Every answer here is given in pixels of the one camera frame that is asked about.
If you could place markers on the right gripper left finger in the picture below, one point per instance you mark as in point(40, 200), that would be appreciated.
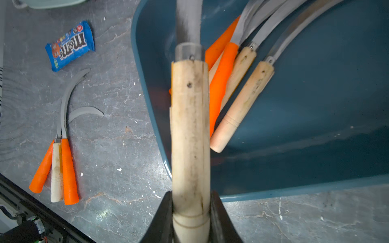
point(161, 227)

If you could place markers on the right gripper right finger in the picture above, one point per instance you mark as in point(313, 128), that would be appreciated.
point(222, 229)

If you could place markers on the orange handled sickle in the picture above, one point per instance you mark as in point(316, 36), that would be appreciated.
point(215, 50)

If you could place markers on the wooden handled sickle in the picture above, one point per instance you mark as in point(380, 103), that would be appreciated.
point(212, 71)

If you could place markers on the teal plastic storage box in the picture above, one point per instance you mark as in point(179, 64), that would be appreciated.
point(321, 123)

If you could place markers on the blue candy packet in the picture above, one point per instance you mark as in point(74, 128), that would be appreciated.
point(72, 45)

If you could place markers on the mint green toaster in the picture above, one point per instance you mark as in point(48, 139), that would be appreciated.
point(45, 4)

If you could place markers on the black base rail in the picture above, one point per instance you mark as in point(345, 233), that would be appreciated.
point(36, 212)

